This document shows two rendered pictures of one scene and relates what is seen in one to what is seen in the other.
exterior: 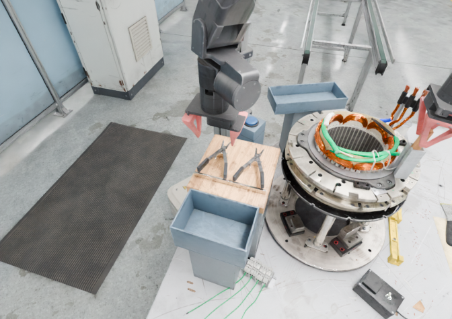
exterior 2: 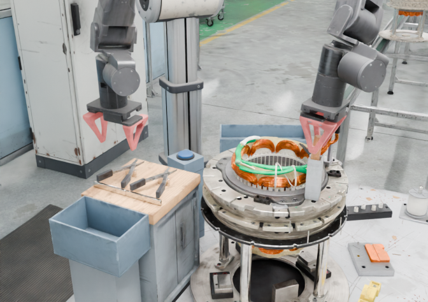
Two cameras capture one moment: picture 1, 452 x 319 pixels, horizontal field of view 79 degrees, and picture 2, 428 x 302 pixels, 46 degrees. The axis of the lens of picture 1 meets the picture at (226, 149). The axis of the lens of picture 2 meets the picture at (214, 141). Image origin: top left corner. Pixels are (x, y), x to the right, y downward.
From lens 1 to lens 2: 0.61 m
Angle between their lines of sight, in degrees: 22
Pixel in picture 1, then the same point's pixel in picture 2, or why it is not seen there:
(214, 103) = (108, 97)
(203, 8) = (97, 14)
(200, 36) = (93, 34)
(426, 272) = not seen: outside the picture
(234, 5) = (113, 9)
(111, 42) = (74, 94)
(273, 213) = (202, 274)
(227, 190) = (122, 200)
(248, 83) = (124, 69)
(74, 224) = not seen: outside the picture
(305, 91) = (268, 134)
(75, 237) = not seen: outside the picture
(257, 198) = (150, 208)
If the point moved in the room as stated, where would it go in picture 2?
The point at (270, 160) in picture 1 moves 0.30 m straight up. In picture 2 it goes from (182, 182) to (178, 53)
